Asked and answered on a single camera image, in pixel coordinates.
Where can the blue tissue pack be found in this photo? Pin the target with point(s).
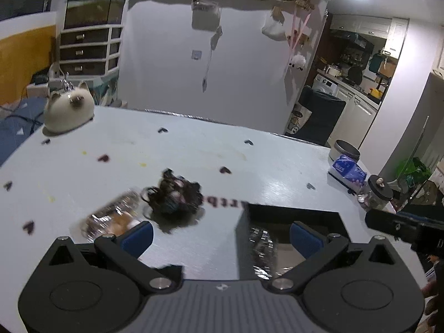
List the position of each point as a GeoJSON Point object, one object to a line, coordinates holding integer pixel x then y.
{"type": "Point", "coordinates": [348, 173]}

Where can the person's right hand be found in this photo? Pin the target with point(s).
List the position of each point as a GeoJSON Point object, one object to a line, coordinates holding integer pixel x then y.
{"type": "Point", "coordinates": [433, 295]}

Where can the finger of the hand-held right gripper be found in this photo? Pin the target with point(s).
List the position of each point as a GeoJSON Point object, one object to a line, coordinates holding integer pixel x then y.
{"type": "Point", "coordinates": [381, 220]}

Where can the hanging clear pouch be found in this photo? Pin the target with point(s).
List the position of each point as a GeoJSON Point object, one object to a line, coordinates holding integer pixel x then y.
{"type": "Point", "coordinates": [206, 10]}

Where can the printed tote bag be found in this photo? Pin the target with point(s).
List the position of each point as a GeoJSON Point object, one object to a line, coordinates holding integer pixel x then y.
{"type": "Point", "coordinates": [299, 119]}

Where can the glass fish tank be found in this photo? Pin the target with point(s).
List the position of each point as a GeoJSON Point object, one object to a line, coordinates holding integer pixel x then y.
{"type": "Point", "coordinates": [93, 8]}

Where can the black storage box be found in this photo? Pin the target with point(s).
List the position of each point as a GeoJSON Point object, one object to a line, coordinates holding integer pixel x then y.
{"type": "Point", "coordinates": [295, 215]}

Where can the blue cloth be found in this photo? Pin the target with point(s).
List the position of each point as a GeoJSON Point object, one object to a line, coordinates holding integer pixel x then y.
{"type": "Point", "coordinates": [17, 128]}

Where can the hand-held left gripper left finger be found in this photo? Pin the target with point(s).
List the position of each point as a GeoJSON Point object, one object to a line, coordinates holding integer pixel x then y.
{"type": "Point", "coordinates": [138, 237]}

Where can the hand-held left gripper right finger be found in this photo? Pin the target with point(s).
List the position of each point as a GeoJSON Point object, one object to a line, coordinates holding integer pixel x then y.
{"type": "Point", "coordinates": [303, 239]}

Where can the white drawer cabinet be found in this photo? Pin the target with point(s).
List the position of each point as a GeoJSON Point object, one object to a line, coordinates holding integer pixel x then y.
{"type": "Point", "coordinates": [88, 52]}

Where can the white kitchen wall cabinets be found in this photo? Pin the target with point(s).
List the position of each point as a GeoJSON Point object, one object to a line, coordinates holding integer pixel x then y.
{"type": "Point", "coordinates": [364, 26]}

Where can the round metal tin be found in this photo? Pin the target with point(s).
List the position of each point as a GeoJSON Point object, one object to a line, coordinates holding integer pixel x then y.
{"type": "Point", "coordinates": [343, 149]}

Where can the yellow pot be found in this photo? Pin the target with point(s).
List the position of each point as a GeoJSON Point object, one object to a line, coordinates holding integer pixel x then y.
{"type": "Point", "coordinates": [376, 92]}

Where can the white hanging bag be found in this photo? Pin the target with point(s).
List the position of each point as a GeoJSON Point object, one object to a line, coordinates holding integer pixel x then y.
{"type": "Point", "coordinates": [274, 27]}

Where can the green plant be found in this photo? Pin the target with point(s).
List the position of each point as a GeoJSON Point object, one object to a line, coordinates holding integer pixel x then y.
{"type": "Point", "coordinates": [412, 170]}

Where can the glass jar with black lid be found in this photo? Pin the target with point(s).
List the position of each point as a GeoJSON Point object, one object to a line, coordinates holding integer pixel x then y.
{"type": "Point", "coordinates": [376, 194]}

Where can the clear packet of brown bread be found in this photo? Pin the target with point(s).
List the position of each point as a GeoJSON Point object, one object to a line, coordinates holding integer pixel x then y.
{"type": "Point", "coordinates": [111, 216]}

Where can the shiny patterned plastic packet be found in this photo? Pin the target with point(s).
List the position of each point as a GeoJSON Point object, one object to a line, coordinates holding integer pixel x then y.
{"type": "Point", "coordinates": [265, 249]}

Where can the wall socket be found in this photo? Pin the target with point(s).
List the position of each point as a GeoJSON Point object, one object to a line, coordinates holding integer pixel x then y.
{"type": "Point", "coordinates": [196, 54]}

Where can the white kitchen base cabinets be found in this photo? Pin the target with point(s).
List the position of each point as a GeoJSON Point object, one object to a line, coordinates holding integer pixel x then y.
{"type": "Point", "coordinates": [357, 111]}

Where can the black chair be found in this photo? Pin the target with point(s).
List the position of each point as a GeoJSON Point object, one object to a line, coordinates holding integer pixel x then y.
{"type": "Point", "coordinates": [322, 111]}

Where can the hanging sheep plush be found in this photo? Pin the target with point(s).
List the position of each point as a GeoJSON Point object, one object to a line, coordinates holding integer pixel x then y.
{"type": "Point", "coordinates": [296, 60]}

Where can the dark hair scrunchie bundle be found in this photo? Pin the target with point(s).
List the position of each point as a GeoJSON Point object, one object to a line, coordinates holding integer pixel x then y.
{"type": "Point", "coordinates": [177, 196]}

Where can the white washing machine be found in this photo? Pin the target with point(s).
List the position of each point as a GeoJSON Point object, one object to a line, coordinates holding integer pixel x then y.
{"type": "Point", "coordinates": [326, 85]}

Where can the white cat-shaped figure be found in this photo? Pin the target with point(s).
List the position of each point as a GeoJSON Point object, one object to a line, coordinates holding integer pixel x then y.
{"type": "Point", "coordinates": [67, 109]}

